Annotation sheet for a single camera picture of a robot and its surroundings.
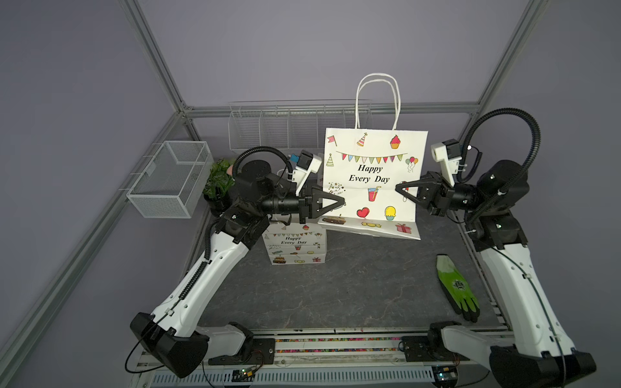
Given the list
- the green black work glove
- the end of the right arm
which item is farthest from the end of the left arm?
the green black work glove

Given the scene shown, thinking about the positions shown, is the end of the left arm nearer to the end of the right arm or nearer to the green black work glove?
the end of the right arm

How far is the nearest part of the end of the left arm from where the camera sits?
1.63 ft

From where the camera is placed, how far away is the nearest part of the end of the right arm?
48 cm
